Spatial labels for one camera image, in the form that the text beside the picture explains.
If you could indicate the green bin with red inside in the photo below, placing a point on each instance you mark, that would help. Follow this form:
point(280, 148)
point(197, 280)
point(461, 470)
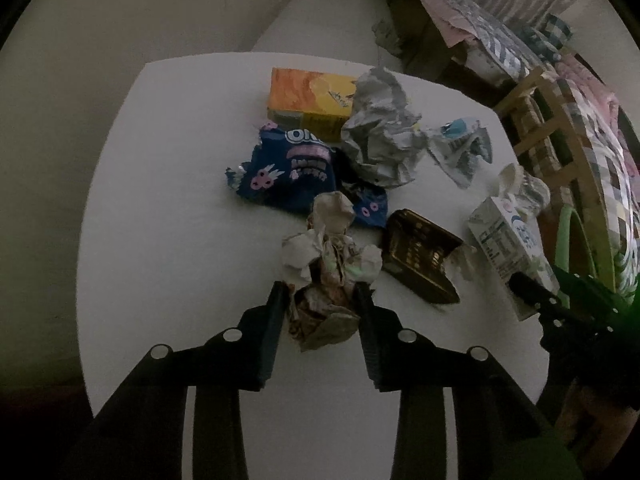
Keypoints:
point(565, 240)

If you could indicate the yellow orange drink carton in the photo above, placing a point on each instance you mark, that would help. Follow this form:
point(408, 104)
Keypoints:
point(310, 95)

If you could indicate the wooden chair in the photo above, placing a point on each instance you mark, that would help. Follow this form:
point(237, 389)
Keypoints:
point(530, 97)

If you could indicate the white milk carton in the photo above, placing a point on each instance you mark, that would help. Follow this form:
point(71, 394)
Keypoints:
point(505, 245)

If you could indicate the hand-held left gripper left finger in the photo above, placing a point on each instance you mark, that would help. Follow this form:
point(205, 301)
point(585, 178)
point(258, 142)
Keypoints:
point(272, 335)

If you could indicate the dark checked pillow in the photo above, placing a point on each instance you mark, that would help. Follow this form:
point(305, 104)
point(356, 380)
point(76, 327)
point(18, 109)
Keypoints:
point(537, 42)

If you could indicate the printed paper ball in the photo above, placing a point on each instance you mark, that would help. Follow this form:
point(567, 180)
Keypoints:
point(330, 255)

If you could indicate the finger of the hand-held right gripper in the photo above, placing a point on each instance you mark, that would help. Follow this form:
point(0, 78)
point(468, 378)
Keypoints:
point(532, 292)
point(595, 287)

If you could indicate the grey crumpled paper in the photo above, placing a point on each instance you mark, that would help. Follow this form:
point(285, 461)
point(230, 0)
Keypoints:
point(380, 130)

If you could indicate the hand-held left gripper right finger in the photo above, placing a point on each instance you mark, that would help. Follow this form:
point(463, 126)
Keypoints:
point(368, 340)

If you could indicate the bed with plaid sheet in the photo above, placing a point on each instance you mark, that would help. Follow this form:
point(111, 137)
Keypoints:
point(465, 20)

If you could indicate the pink quilt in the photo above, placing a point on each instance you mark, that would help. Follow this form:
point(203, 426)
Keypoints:
point(590, 82)

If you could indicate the white crumpled wrapper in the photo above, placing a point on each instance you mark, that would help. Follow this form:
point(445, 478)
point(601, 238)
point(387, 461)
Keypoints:
point(522, 187)

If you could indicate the dark brown cigarette box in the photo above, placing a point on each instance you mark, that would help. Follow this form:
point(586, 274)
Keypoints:
point(420, 255)

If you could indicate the blue cookie wrapper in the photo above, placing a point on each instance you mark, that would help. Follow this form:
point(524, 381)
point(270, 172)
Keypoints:
point(295, 170)

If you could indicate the grey cloth on floor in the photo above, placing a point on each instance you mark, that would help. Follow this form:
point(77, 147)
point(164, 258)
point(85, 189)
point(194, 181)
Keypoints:
point(387, 37)

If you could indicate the small white blue wrapper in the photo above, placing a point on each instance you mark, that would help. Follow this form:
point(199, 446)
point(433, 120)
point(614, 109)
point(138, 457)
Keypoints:
point(462, 150)

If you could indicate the blue white plaid pillow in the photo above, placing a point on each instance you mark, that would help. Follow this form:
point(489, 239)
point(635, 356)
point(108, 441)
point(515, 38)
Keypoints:
point(556, 27)

